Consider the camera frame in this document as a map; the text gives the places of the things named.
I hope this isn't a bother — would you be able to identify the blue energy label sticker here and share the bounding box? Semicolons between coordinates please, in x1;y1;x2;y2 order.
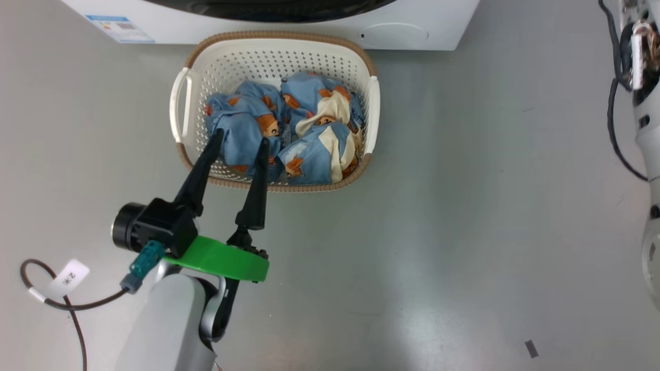
85;14;155;44

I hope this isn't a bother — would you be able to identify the blue and cream garment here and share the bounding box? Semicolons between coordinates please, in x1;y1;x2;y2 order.
278;71;367;186

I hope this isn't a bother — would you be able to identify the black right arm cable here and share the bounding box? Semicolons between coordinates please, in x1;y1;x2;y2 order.
598;0;649;182

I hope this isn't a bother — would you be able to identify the cream perforated laundry basket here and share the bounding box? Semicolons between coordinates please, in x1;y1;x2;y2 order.
169;30;381;193

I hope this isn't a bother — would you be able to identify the blue bear print garment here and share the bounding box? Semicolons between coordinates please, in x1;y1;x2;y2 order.
204;80;289;182

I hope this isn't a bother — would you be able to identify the white paper cable tag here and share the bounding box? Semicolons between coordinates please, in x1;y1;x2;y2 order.
49;259;90;298

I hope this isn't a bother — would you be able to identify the dark left camera cable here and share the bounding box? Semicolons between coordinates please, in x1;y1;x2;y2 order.
21;259;129;371

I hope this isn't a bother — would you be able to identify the white front-load washing machine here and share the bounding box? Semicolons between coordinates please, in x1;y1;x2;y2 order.
61;0;481;51

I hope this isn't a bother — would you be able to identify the teal left cable connector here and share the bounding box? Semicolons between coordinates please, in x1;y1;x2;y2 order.
120;240;166;294

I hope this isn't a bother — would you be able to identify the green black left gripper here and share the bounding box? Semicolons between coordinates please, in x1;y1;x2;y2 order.
111;129;271;283

